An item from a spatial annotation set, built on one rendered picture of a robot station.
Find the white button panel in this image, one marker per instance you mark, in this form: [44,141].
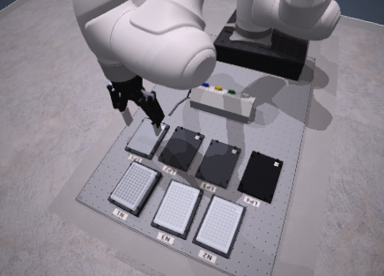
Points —
[220,102]

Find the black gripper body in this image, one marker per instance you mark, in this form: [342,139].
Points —
[134,86]

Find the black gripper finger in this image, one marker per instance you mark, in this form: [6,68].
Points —
[115,97]
[152,109]

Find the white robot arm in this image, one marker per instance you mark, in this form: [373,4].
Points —
[161,41]

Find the white label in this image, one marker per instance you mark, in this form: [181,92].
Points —
[208,187]
[132,157]
[120,214]
[207,256]
[251,201]
[169,170]
[165,238]

